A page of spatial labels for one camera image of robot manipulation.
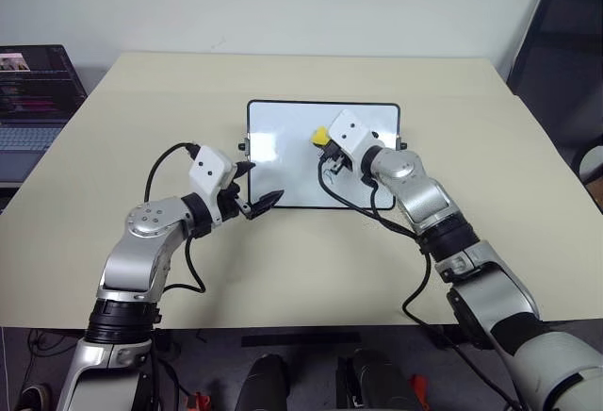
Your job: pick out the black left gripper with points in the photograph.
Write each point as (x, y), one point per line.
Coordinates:
(231, 204)

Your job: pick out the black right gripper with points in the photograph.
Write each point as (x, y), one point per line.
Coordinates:
(343, 161)

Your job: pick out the yellow whiteboard eraser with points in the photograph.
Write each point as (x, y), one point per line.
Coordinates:
(320, 135)

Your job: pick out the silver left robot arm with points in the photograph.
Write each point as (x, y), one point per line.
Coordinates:
(141, 251)

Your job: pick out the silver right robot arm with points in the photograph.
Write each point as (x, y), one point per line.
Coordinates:
(424, 194)

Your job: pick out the black framed small whiteboard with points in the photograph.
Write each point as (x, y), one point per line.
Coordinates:
(282, 147)

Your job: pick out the dark rounded shape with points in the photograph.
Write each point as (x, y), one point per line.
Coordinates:
(377, 380)
(266, 383)

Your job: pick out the orange floor object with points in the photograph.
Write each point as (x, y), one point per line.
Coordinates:
(419, 385)
(197, 401)

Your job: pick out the open grey laptop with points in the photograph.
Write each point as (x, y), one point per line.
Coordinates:
(33, 100)

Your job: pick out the black chair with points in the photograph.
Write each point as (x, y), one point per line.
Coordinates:
(556, 62)

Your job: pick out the white rounded seat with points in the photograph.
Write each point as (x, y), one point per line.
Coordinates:
(592, 163)

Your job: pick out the dark shoe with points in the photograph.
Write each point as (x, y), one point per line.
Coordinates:
(33, 396)

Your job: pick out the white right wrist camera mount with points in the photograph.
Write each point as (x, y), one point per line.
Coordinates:
(351, 130)

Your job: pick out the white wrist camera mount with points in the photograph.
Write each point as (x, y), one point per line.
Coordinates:
(351, 130)
(209, 168)

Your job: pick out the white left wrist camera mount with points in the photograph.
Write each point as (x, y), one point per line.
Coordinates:
(209, 168)

